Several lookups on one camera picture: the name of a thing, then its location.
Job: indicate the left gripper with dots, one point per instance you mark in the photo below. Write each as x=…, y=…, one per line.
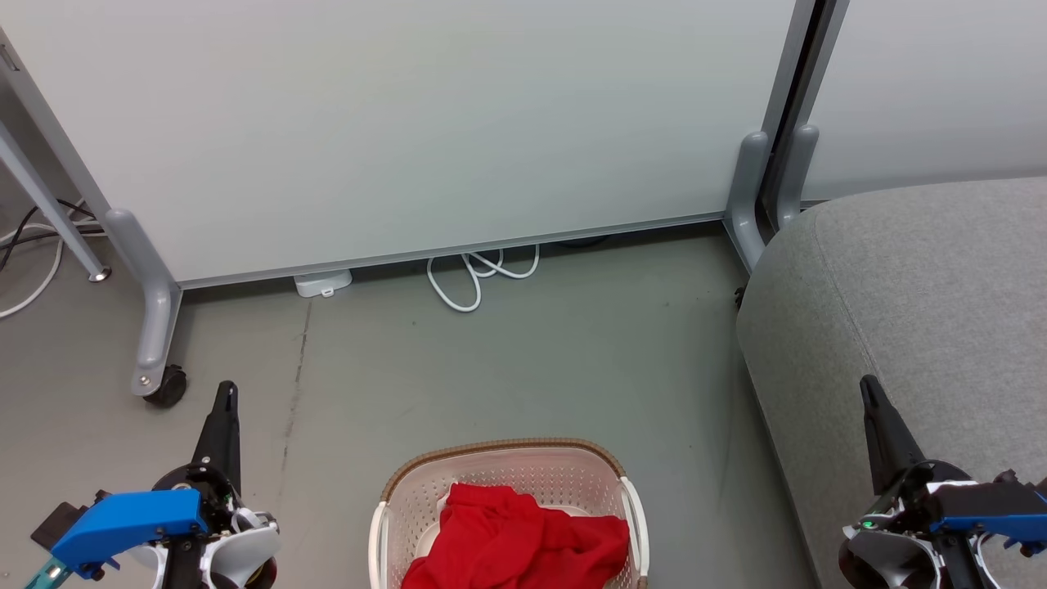
x=241, y=548

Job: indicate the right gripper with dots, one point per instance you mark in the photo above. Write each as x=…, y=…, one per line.
x=891, y=548

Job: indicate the red garment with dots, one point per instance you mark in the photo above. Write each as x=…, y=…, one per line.
x=515, y=540

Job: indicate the grey fabric sofa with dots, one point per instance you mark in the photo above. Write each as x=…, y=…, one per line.
x=924, y=286

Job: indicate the black caster wheel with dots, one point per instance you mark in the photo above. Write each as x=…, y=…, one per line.
x=168, y=386

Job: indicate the grey partition foot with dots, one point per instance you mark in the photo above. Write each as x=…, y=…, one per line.
x=746, y=196
x=154, y=311
x=797, y=172

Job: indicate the small white adapter box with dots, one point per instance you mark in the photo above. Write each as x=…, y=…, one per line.
x=322, y=283

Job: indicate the grey metal table leg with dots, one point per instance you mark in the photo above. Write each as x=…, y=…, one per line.
x=49, y=204

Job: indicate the white perforated laundry basket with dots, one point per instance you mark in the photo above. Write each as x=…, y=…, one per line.
x=523, y=468

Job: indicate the narrow white partition panel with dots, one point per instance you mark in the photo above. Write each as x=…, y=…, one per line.
x=932, y=90

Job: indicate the large white partition panel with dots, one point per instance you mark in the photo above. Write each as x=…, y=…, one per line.
x=409, y=123

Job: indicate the blue right camera mount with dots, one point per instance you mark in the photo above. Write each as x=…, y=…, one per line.
x=990, y=507

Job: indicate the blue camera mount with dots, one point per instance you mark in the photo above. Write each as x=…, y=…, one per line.
x=131, y=519
x=990, y=507

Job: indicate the blue left camera mount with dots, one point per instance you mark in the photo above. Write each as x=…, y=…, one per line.
x=131, y=519

